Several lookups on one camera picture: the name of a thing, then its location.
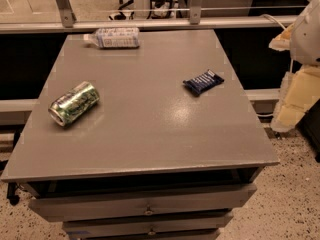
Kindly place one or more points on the blue rxbar blueberry wrapper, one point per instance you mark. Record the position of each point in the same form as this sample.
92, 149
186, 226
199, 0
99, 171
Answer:
203, 82

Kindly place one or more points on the clear plastic water bottle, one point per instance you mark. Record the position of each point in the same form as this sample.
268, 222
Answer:
120, 37

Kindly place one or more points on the grey metal railing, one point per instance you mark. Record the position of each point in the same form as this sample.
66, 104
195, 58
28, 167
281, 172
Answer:
149, 25

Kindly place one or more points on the grey drawer cabinet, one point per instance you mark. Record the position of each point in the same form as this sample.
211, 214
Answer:
148, 131

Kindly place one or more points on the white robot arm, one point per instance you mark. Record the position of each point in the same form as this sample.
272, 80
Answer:
305, 36

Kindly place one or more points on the green soda can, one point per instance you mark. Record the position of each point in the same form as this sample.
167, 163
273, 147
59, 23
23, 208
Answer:
74, 103

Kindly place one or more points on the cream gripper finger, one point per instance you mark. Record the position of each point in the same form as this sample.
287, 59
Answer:
282, 41
298, 93

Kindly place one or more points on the top grey drawer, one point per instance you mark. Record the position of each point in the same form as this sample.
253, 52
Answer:
143, 203

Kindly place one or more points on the left metal rail bracket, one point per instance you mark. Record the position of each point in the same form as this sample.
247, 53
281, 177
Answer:
67, 15

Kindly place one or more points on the right metal rail bracket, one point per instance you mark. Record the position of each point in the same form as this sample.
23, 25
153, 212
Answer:
194, 11

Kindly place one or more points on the grey drawer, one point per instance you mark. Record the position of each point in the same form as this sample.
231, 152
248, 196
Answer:
143, 203
149, 225

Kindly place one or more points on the metal rail bracket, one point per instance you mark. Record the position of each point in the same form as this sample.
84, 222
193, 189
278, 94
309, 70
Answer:
67, 15
194, 11

